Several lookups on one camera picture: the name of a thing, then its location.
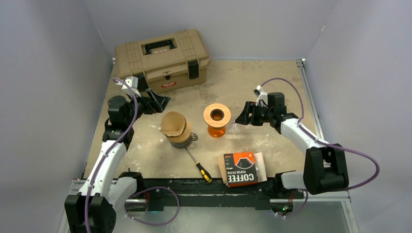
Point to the yellow black screwdriver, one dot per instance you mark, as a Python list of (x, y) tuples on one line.
[(204, 173)]

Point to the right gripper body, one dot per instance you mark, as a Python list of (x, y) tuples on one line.
[(260, 114)]

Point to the clear glass dripper cone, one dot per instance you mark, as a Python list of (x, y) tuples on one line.
[(234, 128)]

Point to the coffee paper filter box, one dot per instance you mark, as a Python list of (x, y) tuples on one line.
[(240, 169)]

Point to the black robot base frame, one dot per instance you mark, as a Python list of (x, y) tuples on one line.
[(158, 193)]

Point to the orange glass carafe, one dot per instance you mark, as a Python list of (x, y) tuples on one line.
[(216, 132)]

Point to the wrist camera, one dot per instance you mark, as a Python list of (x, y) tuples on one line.
[(128, 86), (262, 96)]

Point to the tan plastic toolbox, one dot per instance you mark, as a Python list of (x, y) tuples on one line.
[(163, 63)]

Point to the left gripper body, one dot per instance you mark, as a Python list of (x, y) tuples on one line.
[(147, 108)]

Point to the smoky glass carafe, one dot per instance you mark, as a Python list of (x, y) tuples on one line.
[(184, 144)]

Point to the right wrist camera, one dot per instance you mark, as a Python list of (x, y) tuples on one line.
[(262, 96)]

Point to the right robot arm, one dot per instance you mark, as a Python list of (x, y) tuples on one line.
[(325, 168)]

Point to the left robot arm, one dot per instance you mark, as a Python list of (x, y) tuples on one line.
[(93, 209)]

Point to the wooden ring holder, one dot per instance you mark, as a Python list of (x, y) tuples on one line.
[(187, 130), (217, 115)]

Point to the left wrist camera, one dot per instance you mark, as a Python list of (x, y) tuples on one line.
[(128, 86)]

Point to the brown paper coffee filter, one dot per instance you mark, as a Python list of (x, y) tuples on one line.
[(172, 124)]

